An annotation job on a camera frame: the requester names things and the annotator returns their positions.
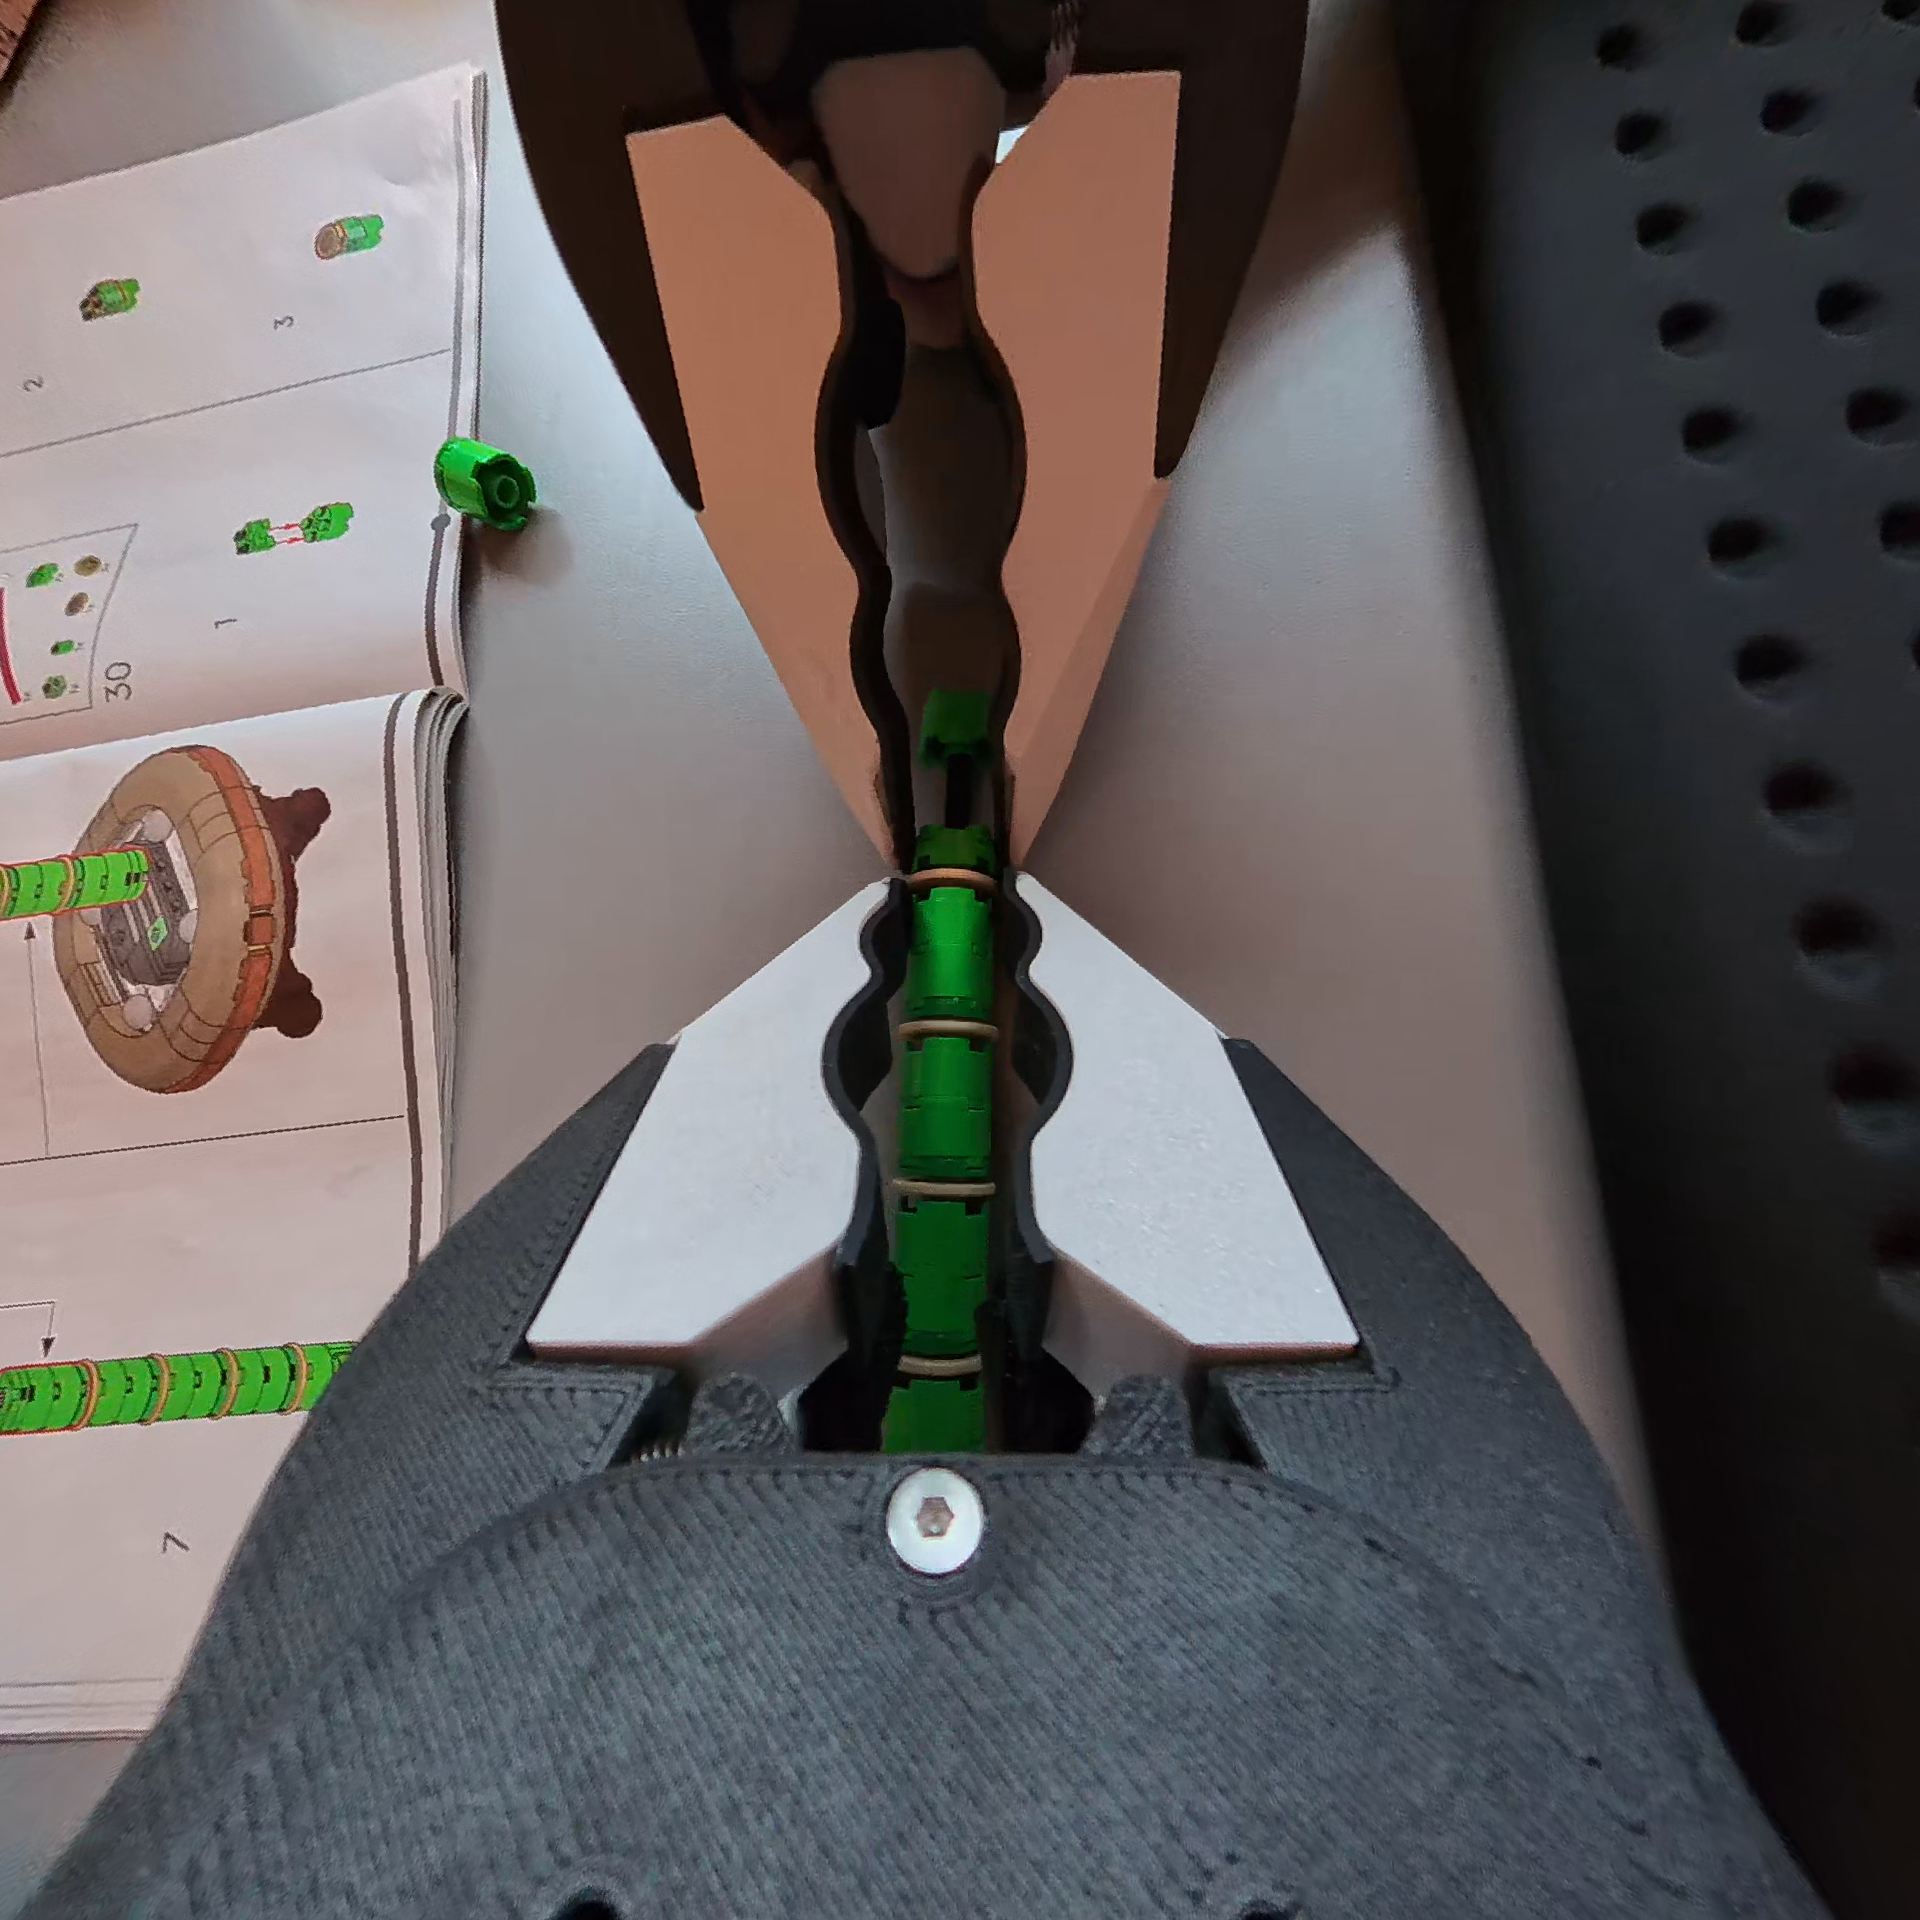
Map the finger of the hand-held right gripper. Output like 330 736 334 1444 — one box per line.
622 122 917 872
966 66 1190 872

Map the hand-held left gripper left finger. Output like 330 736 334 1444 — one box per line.
530 878 913 1370

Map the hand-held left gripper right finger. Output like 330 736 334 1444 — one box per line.
997 874 1358 1370

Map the green brick bamboo stalk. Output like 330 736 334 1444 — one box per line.
881 757 1003 1454

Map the grey desk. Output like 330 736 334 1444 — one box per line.
0 0 1666 1920

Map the brick model instruction booklet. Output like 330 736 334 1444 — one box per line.
0 61 488 1743

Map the black perforated plastic panel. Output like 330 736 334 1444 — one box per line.
1395 0 1920 1920

